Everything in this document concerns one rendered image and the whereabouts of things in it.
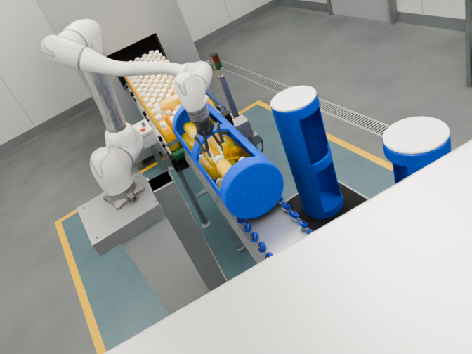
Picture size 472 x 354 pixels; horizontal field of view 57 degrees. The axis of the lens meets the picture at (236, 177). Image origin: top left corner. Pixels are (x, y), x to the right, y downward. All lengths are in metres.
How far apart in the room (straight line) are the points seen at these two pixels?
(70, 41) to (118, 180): 0.68
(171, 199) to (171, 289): 1.56
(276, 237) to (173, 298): 0.95
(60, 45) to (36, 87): 4.83
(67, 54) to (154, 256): 1.12
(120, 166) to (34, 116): 4.76
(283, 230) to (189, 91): 0.71
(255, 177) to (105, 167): 0.75
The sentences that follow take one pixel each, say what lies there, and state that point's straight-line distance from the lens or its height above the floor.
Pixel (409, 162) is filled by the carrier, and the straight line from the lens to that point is 2.04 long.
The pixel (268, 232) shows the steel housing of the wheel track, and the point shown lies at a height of 0.93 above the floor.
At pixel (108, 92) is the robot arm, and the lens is 2.21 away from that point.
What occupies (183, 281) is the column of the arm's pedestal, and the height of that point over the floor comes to 0.46.
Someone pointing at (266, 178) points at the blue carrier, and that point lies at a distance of 1.90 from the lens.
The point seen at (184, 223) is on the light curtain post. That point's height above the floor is 1.57.
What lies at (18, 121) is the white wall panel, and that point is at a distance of 6.91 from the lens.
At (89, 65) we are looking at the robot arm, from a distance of 1.95.
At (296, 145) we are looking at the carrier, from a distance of 2.65.
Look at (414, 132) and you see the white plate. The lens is 2.12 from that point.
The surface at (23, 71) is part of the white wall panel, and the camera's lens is 6.75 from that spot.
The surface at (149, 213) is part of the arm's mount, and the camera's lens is 2.14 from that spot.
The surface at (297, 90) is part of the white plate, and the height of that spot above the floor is 1.04.
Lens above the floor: 2.25
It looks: 35 degrees down
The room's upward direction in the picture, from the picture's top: 23 degrees counter-clockwise
